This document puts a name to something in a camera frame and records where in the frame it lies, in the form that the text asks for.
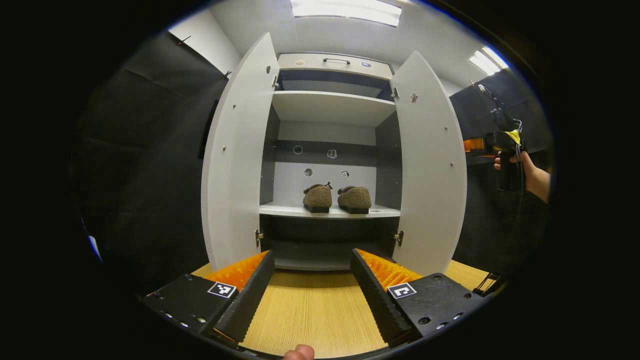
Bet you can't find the ceiling light panel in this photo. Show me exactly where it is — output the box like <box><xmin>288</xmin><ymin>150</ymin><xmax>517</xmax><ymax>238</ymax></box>
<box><xmin>469</xmin><ymin>46</ymin><xmax>511</xmax><ymax>77</ymax></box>
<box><xmin>291</xmin><ymin>0</ymin><xmax>402</xmax><ymax>27</ymax></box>

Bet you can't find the brown fuzzy shoe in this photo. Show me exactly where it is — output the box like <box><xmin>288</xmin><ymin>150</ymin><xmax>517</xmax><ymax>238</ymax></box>
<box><xmin>302</xmin><ymin>183</ymin><xmax>334</xmax><ymax>214</ymax></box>
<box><xmin>337</xmin><ymin>186</ymin><xmax>372</xmax><ymax>215</ymax></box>

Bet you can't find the black backdrop cloth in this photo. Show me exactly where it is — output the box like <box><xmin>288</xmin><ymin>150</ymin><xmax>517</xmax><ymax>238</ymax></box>
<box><xmin>70</xmin><ymin>30</ymin><xmax>231</xmax><ymax>296</ymax></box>
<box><xmin>199</xmin><ymin>97</ymin><xmax>221</xmax><ymax>161</ymax></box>
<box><xmin>450</xmin><ymin>70</ymin><xmax>553</xmax><ymax>273</ymax></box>

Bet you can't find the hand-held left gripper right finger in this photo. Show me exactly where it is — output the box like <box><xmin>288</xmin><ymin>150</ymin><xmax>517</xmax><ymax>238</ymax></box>
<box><xmin>351</xmin><ymin>248</ymin><xmax>488</xmax><ymax>349</ymax></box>

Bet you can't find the grey cabinet drawer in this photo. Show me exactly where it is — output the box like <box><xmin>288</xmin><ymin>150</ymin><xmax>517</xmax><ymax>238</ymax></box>
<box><xmin>277</xmin><ymin>53</ymin><xmax>394</xmax><ymax>81</ymax></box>

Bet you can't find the grey shoe cabinet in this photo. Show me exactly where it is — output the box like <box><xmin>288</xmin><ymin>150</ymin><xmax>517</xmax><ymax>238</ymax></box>
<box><xmin>257</xmin><ymin>52</ymin><xmax>403</xmax><ymax>272</ymax></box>

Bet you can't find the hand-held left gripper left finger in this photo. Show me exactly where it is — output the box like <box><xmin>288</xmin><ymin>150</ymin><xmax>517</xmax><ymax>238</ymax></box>
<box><xmin>140</xmin><ymin>250</ymin><xmax>276</xmax><ymax>346</ymax></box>

